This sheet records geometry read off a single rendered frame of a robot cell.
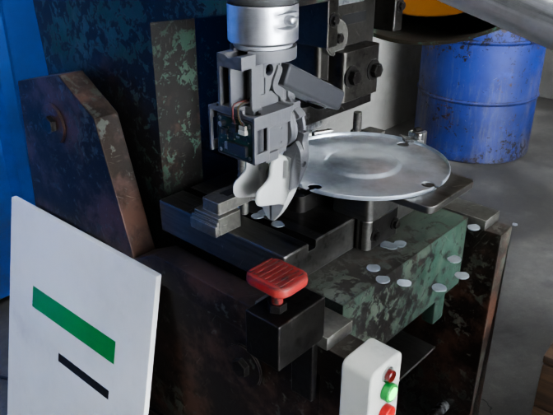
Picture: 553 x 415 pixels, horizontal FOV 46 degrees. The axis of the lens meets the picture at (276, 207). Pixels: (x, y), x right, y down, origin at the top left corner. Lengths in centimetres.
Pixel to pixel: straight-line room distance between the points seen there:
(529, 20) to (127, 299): 85
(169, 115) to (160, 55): 11
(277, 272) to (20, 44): 140
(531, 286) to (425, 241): 122
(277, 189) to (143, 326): 56
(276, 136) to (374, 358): 36
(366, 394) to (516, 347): 119
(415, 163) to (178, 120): 42
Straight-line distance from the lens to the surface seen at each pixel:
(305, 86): 74
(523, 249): 258
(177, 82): 116
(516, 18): 74
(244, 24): 67
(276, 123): 69
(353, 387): 92
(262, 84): 70
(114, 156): 120
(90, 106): 121
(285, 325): 84
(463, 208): 131
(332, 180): 104
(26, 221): 151
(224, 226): 103
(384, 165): 109
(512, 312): 221
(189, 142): 121
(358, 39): 110
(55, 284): 145
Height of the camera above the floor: 120
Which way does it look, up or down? 26 degrees down
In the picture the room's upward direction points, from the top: straight up
